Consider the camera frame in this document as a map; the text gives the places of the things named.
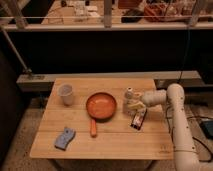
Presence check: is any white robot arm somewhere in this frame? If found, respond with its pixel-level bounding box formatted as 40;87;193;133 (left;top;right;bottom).
124;83;201;171

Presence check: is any dark snack bar wrapper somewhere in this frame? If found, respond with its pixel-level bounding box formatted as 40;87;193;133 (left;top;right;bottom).
130;109;147;130

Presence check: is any orange frying pan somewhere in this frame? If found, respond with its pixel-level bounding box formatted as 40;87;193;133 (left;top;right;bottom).
86;92;117;137

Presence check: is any wooden table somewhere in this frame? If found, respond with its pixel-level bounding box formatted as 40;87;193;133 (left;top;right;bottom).
30;78;173;160

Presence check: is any white plastic cup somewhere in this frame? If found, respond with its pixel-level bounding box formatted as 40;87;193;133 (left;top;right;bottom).
57;84;74;106

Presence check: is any black box on floor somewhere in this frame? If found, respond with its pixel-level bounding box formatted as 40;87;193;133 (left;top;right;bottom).
200;121;213;140

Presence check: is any blue sponge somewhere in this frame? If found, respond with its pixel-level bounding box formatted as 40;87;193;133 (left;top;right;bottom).
54;127;76;150

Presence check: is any black cable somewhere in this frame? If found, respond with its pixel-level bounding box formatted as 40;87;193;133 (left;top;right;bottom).
164;105;213;164

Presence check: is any metal railing frame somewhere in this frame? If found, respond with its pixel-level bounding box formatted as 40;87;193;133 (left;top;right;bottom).
0;0;213;84

